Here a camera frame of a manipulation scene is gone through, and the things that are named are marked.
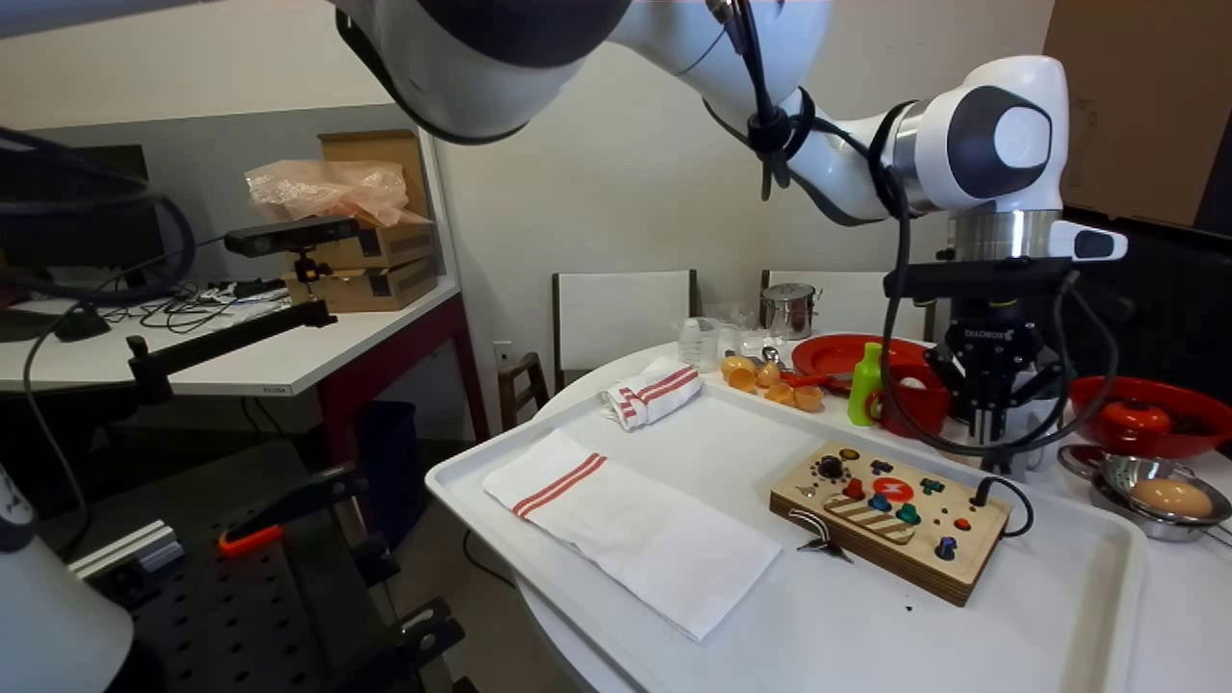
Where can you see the white red-striped towel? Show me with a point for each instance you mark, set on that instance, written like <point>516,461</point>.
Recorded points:
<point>679,557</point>
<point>651,393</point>

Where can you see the crumpled white red-striped towel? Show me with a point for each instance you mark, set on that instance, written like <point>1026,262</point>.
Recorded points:
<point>651,393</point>

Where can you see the green squeeze bottle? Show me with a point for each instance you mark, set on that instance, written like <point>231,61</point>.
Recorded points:
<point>865,387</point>

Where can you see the large white plastic tray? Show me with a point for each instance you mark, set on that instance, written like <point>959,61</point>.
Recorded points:
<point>1053,612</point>

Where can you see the red mug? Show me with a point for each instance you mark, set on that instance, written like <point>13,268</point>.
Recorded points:
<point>919,407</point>

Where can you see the metal strainer with egg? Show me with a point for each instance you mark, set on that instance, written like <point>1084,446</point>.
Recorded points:
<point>1159,498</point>

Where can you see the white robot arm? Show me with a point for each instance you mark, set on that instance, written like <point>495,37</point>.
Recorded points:
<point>986,147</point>

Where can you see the pink plastic bag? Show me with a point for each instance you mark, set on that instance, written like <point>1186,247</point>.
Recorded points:
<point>312,186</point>

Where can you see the black camera on stand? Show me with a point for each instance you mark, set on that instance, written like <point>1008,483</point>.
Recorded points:
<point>298,235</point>

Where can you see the wooden busy board with buttons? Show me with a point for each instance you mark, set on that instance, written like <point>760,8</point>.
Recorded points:
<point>908,516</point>

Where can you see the bread pieces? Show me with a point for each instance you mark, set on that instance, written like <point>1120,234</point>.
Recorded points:
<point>770,383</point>

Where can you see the stacked cardboard boxes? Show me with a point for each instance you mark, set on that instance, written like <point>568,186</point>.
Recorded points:
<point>379,268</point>

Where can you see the white side desk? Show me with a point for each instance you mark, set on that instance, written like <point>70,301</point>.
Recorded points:
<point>266,353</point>

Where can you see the metal pot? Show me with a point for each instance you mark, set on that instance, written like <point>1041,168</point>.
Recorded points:
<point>788,310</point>

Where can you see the red bowl with tomato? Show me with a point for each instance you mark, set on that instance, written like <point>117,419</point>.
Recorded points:
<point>1149,419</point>

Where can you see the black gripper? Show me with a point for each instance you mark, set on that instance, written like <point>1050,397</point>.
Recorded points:
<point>1003,340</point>

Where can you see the red plate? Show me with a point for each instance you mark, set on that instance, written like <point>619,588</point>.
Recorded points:
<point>831,361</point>

